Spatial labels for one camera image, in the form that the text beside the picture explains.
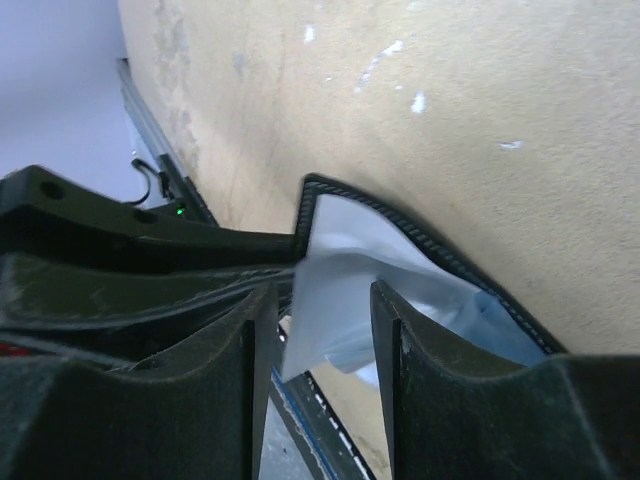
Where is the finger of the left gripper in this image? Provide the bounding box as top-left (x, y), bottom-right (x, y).
top-left (1, 165), bottom-right (295, 260)

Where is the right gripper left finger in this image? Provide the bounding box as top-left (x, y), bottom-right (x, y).
top-left (1, 285), bottom-right (278, 479)

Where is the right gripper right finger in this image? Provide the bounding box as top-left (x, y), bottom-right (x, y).
top-left (371, 281), bottom-right (639, 479)

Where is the black card holder wallet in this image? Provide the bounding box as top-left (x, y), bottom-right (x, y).
top-left (1, 175), bottom-right (561, 379)

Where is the aluminium frame rail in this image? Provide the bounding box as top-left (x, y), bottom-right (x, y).
top-left (116, 58), bottom-right (218, 227)

